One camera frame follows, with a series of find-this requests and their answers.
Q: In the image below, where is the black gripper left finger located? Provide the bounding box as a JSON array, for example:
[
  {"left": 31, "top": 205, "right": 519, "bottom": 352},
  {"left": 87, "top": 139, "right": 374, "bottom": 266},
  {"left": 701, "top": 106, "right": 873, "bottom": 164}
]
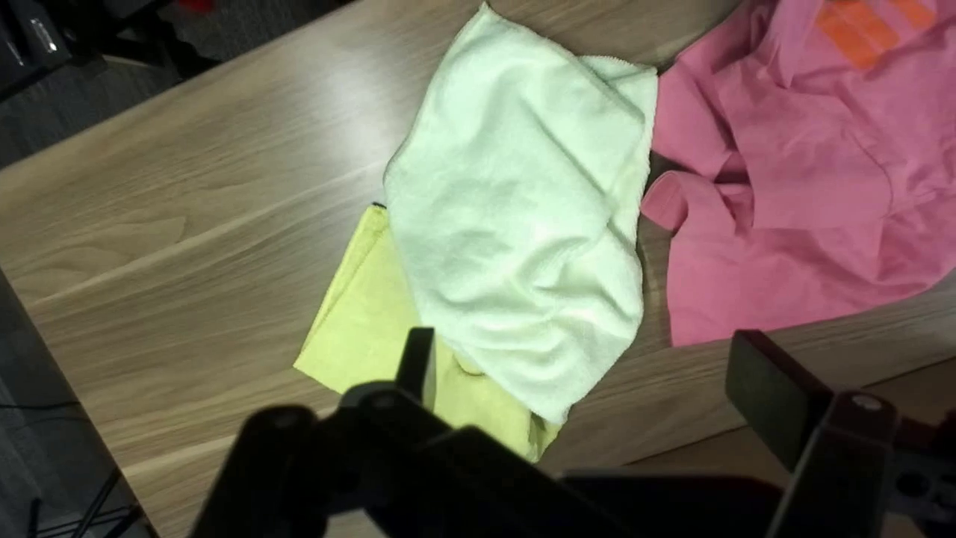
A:
[{"left": 188, "top": 329, "right": 456, "bottom": 538}]

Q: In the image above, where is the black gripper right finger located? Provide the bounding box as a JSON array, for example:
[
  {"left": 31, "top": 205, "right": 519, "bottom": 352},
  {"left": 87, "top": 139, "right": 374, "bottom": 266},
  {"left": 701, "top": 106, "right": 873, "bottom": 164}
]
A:
[{"left": 725, "top": 332, "right": 956, "bottom": 538}]

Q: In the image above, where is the yellow towel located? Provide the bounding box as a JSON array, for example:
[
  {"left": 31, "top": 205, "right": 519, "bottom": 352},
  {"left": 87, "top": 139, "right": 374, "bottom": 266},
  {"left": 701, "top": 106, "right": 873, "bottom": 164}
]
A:
[{"left": 294, "top": 206, "right": 559, "bottom": 462}]

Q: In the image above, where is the light green towel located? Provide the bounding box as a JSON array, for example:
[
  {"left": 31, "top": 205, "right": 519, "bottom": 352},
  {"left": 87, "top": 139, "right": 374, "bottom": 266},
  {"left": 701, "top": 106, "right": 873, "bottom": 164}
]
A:
[{"left": 385, "top": 6, "right": 657, "bottom": 421}]

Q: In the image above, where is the pink shirt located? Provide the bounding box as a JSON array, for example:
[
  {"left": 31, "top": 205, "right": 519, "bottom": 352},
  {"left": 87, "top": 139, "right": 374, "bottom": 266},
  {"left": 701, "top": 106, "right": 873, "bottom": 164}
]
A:
[{"left": 643, "top": 0, "right": 956, "bottom": 347}]

